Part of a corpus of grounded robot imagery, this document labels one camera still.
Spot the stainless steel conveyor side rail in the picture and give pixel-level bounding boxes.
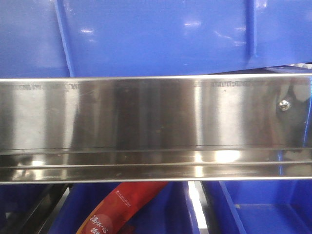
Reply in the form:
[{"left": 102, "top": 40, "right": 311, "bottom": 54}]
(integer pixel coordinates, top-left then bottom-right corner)
[{"left": 0, "top": 73, "right": 312, "bottom": 184}]

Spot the blue bin under rail right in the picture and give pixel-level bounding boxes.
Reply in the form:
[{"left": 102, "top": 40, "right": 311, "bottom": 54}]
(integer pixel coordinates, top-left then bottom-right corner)
[{"left": 203, "top": 180, "right": 312, "bottom": 234}]

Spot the large blue plastic bin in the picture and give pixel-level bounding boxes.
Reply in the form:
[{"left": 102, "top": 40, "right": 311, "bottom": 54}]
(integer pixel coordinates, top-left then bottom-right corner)
[{"left": 0, "top": 0, "right": 312, "bottom": 78}]

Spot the silver screw on rail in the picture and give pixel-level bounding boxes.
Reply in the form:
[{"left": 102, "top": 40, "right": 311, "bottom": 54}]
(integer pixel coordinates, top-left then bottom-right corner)
[{"left": 278, "top": 99, "right": 291, "bottom": 111}]

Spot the blue bin under rail left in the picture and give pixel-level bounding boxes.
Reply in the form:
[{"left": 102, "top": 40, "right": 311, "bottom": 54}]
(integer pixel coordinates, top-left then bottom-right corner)
[{"left": 48, "top": 182, "right": 199, "bottom": 234}]

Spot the blue bin under rail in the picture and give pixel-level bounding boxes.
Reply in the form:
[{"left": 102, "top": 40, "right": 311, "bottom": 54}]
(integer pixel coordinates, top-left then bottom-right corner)
[
  {"left": 203, "top": 180, "right": 312, "bottom": 234},
  {"left": 48, "top": 182, "right": 199, "bottom": 234}
]

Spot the red printed snack package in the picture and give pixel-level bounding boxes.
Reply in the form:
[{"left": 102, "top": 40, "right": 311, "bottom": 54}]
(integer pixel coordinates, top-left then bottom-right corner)
[{"left": 77, "top": 181, "right": 168, "bottom": 234}]

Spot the black metal frame bar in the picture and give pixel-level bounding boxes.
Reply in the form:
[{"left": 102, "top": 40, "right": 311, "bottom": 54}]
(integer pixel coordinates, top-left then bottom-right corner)
[{"left": 0, "top": 184, "right": 69, "bottom": 234}]

